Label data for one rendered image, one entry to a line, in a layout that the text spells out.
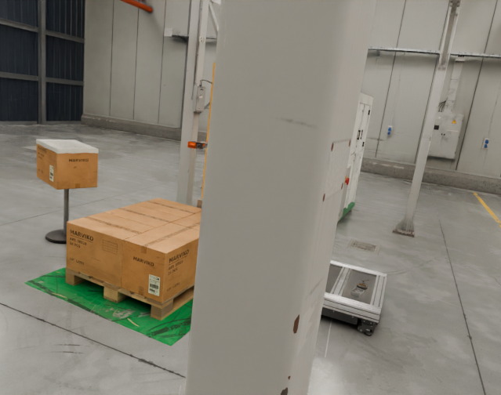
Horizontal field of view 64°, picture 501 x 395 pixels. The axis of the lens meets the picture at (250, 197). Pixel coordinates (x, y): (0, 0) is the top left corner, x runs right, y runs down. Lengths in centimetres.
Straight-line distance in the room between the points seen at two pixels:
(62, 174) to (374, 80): 994
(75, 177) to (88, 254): 108
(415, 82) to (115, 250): 1053
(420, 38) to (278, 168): 1234
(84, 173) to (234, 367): 398
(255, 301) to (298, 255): 7
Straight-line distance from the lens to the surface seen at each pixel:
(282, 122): 36
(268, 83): 36
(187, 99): 507
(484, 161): 1267
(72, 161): 429
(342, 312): 337
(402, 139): 1249
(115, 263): 331
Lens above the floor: 168
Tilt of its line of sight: 14 degrees down
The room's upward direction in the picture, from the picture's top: 7 degrees clockwise
